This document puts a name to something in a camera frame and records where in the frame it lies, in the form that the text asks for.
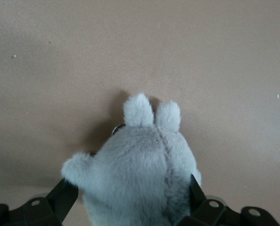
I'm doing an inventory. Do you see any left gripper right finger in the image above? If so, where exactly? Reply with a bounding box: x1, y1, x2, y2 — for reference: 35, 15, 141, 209
177, 174, 279, 226

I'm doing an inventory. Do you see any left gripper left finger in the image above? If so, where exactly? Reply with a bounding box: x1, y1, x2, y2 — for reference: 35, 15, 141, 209
0, 180, 79, 226

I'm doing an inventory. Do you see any grey plush toy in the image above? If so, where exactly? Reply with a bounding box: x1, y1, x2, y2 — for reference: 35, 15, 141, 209
61, 92, 202, 226

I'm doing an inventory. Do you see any brown table cover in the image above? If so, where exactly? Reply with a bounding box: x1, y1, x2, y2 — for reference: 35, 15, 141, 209
0, 0, 280, 226

